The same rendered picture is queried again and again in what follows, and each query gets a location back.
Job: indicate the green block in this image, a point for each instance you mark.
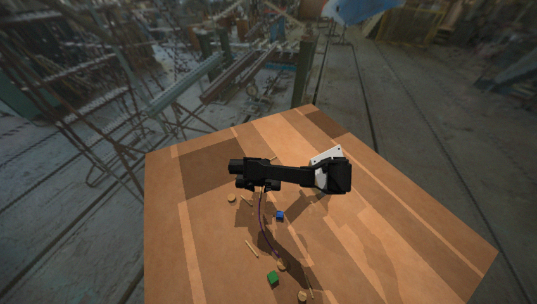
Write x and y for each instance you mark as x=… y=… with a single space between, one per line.
x=273 y=277

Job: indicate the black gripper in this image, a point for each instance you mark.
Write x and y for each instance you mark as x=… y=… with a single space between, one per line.
x=270 y=185

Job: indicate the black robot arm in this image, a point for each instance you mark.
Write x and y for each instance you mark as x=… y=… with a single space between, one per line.
x=257 y=169

